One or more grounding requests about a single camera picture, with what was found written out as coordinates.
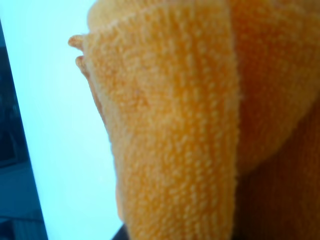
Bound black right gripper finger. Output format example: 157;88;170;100
111;224;130;240

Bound orange terry towel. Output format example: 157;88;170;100
68;0;320;240

